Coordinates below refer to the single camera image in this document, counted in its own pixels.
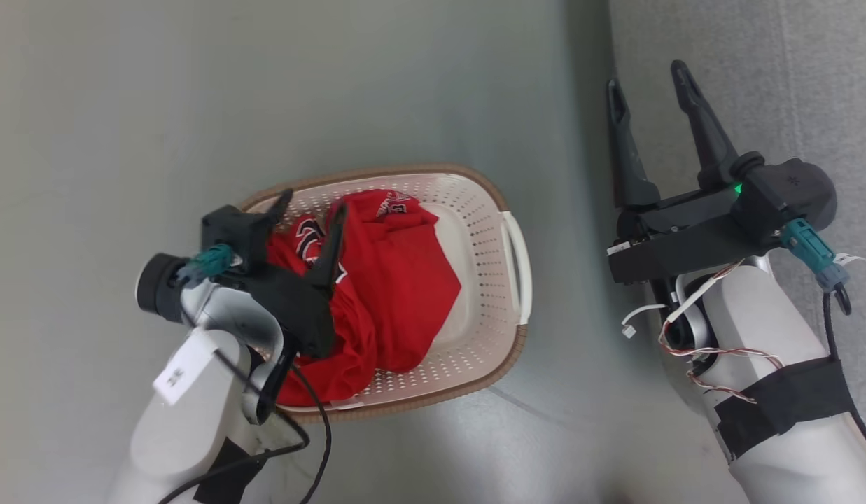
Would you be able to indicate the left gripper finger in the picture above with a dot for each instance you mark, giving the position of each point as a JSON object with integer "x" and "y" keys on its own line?
{"x": 278, "y": 208}
{"x": 331, "y": 259}

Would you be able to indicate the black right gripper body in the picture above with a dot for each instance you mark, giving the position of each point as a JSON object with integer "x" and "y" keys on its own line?
{"x": 685, "y": 238}

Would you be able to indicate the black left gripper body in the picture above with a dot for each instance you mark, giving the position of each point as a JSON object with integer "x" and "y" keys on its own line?
{"x": 292, "y": 301}

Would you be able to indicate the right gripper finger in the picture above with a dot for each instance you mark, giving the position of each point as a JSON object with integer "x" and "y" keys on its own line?
{"x": 709, "y": 136}
{"x": 629, "y": 161}

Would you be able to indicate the red jersey clothing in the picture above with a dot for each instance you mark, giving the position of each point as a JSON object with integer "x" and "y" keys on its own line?
{"x": 397, "y": 287}

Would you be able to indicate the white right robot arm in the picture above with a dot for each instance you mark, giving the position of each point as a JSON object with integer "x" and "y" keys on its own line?
{"x": 762, "y": 322}

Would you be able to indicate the white label on left arm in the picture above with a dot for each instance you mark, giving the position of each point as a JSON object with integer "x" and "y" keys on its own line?
{"x": 184, "y": 371}

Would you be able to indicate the cream perforated laundry basket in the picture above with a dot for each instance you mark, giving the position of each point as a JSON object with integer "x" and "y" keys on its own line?
{"x": 485, "y": 231}

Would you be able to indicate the grey fabric sofa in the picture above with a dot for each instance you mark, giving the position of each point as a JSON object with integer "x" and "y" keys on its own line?
{"x": 790, "y": 77}

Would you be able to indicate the right wrist black cylinder module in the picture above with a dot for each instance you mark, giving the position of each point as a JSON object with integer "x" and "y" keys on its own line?
{"x": 797, "y": 189}

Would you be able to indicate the wrist black cylinder module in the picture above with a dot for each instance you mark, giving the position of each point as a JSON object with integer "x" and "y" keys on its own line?
{"x": 156, "y": 287}
{"x": 797, "y": 189}

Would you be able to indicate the left wrist black cylinder module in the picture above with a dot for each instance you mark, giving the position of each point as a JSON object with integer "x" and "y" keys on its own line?
{"x": 156, "y": 287}

